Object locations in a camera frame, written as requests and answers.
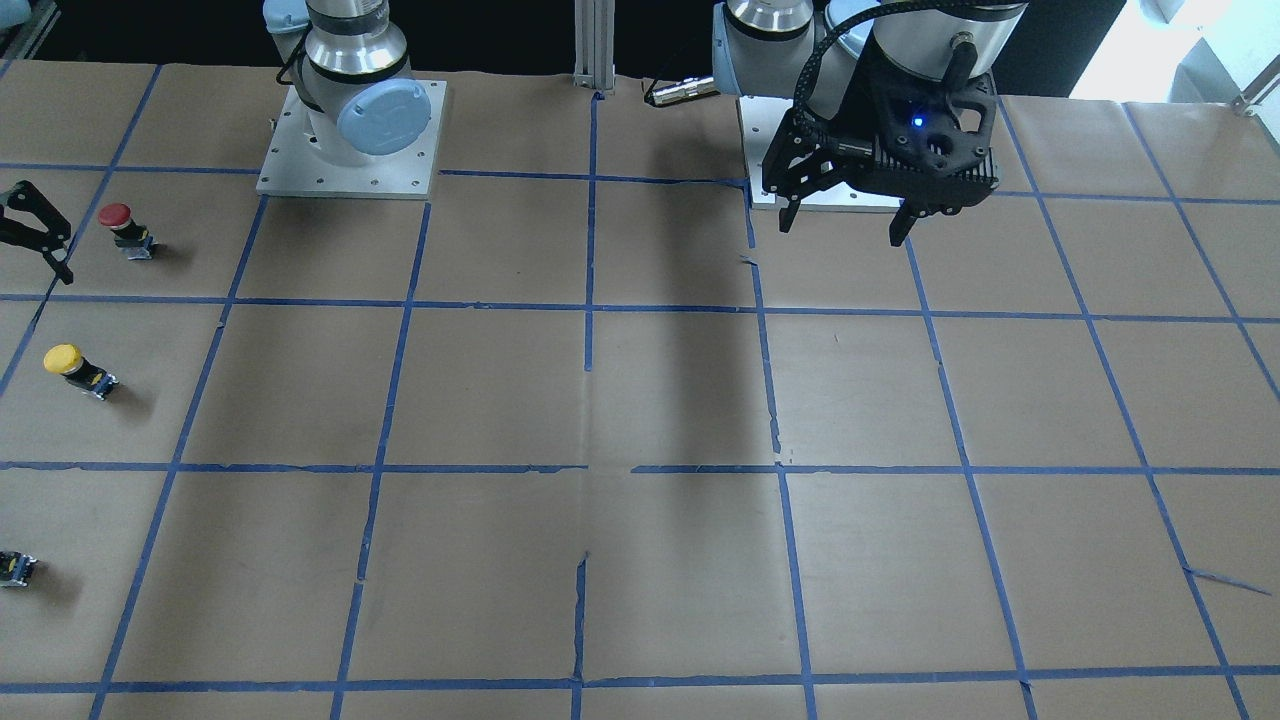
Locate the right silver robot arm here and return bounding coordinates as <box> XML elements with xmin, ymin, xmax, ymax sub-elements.
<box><xmin>256</xmin><ymin>1</ymin><xmax>445</xmax><ymax>199</ymax></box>

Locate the aluminium frame post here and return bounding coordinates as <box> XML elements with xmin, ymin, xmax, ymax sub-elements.
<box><xmin>573</xmin><ymin>0</ymin><xmax>616</xmax><ymax>94</ymax></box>

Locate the yellow push button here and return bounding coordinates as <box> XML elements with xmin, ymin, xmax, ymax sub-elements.
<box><xmin>42</xmin><ymin>343</ymin><xmax>119</xmax><ymax>401</ymax></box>

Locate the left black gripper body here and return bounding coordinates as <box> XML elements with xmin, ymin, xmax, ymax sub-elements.
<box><xmin>760</xmin><ymin>68</ymin><xmax>1001</xmax><ymax>215</ymax></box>

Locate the silver cable connector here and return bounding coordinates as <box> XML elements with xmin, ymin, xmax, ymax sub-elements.
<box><xmin>643</xmin><ymin>76</ymin><xmax>721</xmax><ymax>108</ymax></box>

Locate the red push button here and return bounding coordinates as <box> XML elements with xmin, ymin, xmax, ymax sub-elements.
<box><xmin>97</xmin><ymin>202</ymin><xmax>156</xmax><ymax>261</ymax></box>

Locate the brown paper table cover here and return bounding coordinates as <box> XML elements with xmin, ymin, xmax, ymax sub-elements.
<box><xmin>3</xmin><ymin>61</ymin><xmax>1277</xmax><ymax>719</ymax></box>

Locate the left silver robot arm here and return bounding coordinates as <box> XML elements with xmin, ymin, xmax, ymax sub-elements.
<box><xmin>712</xmin><ymin>1</ymin><xmax>1028</xmax><ymax>247</ymax></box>

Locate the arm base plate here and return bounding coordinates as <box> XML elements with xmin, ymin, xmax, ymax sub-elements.
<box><xmin>256</xmin><ymin>79</ymin><xmax>448</xmax><ymax>201</ymax></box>
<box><xmin>739</xmin><ymin>95</ymin><xmax>911</xmax><ymax>214</ymax></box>

